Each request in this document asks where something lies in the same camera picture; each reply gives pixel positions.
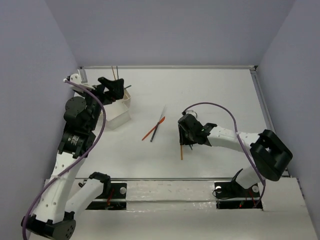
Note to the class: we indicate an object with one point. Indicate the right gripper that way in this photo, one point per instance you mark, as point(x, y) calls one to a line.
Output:
point(183, 140)

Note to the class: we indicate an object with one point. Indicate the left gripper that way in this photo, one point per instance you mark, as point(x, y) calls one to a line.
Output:
point(104, 90)

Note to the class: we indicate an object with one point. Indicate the steel knife black handle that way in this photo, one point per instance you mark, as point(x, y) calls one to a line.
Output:
point(162, 115)

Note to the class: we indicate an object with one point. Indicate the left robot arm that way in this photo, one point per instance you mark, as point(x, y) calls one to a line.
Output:
point(53, 213)

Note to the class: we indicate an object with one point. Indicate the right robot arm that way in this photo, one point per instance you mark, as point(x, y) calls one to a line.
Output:
point(269, 155)

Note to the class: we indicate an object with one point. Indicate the cream right side caddy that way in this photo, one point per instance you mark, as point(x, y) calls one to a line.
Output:
point(126, 98)

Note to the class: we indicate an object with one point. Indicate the white perforated basket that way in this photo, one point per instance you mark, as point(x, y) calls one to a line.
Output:
point(117, 114)

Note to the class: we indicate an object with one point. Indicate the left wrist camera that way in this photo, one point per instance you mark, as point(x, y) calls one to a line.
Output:
point(79, 77)

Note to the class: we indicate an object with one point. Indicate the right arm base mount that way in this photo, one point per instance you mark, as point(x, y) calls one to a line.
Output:
point(243, 199)

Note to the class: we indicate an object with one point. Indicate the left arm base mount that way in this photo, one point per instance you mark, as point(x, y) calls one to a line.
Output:
point(116, 201)

